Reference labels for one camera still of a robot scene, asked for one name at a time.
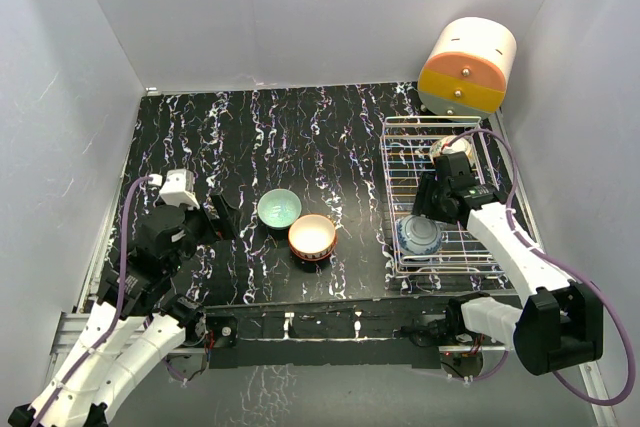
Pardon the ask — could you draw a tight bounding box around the floral cream bowl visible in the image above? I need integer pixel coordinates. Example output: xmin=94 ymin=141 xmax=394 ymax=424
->
xmin=429 ymin=135 xmax=475 ymax=166

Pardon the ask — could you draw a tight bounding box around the blue white patterned bowl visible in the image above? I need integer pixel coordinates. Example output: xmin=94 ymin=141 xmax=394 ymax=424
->
xmin=397 ymin=215 xmax=442 ymax=257

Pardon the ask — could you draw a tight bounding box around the white bowl black striped outside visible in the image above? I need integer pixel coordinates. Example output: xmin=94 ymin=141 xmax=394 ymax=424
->
xmin=288 ymin=214 xmax=337 ymax=261

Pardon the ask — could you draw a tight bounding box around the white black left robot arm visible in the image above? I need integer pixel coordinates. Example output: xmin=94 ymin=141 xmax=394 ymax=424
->
xmin=8 ymin=193 xmax=241 ymax=426

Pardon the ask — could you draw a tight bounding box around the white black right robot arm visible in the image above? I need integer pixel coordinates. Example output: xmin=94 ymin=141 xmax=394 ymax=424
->
xmin=413 ymin=153 xmax=604 ymax=375

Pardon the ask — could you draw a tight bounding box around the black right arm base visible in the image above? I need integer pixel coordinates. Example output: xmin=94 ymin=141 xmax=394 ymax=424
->
xmin=393 ymin=305 xmax=515 ymax=356

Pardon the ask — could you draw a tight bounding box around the celadon green bowl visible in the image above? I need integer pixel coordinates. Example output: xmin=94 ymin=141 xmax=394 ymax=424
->
xmin=257 ymin=189 xmax=302 ymax=230

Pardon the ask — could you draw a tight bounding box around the black marble table mat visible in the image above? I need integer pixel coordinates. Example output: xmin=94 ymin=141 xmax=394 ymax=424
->
xmin=124 ymin=83 xmax=510 ymax=306

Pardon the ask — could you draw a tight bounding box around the round pastel drawer cabinet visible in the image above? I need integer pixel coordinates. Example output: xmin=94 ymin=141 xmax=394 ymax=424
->
xmin=417 ymin=17 xmax=517 ymax=119

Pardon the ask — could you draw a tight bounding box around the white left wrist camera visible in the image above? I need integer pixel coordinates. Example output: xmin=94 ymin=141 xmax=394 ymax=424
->
xmin=159 ymin=169 xmax=200 ymax=209

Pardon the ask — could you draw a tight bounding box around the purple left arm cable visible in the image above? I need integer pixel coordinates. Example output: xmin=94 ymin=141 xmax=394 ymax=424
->
xmin=29 ymin=174 xmax=164 ymax=423

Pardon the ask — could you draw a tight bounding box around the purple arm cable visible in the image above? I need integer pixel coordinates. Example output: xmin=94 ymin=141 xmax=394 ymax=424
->
xmin=439 ymin=127 xmax=637 ymax=407
xmin=29 ymin=174 xmax=164 ymax=423

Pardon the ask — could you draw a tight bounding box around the white wire dish rack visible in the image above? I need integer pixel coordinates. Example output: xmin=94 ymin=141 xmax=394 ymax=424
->
xmin=380 ymin=116 xmax=503 ymax=278

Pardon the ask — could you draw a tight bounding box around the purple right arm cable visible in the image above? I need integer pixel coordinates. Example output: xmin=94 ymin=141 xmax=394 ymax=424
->
xmin=439 ymin=127 xmax=637 ymax=407

